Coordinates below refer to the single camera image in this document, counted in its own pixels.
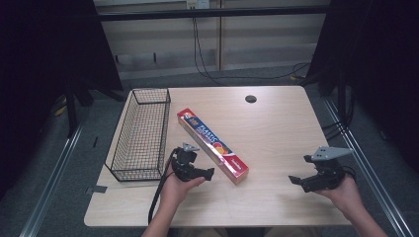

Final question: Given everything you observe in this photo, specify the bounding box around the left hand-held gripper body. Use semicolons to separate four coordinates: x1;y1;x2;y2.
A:
169;141;202;183

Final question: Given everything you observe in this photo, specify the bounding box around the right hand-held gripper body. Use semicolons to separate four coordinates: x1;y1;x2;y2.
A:
303;145;355;192

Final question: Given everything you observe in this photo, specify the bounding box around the person's right hand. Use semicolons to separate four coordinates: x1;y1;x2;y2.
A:
314;174;366;220

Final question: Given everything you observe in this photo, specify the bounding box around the person's left hand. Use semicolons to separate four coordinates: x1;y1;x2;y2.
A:
159;166;207;212

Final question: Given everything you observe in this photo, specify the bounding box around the red and blue wrap box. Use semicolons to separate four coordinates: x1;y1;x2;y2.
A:
176;107;250;186

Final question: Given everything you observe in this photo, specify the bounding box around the grey tape strip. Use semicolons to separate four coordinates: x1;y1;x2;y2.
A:
84;185;109;196

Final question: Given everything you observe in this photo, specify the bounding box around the dark curtain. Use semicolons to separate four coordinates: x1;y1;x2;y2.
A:
0;0;125;198
305;0;419;172

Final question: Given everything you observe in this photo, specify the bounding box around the black metal stand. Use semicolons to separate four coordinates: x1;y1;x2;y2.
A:
64;83;81;138

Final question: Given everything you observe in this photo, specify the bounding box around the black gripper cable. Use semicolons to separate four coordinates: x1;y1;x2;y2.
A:
147;148;181;225

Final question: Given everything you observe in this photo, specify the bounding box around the aluminium floor rail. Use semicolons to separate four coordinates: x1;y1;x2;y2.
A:
321;97;415;237
19;122;84;237

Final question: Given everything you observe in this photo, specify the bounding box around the bundle of black floor cables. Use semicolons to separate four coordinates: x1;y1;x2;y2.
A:
320;88;357;142

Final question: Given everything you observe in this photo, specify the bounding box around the black wire basket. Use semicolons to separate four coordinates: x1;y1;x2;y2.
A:
104;87;172;183

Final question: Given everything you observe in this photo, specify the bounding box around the black hanging wall cable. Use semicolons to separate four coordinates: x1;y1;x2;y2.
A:
192;16;311;87

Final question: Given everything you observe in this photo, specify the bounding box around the black horizontal frame bar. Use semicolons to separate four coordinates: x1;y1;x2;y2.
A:
94;5;331;23

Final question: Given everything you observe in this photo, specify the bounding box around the white wall socket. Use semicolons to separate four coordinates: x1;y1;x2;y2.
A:
185;0;210;10

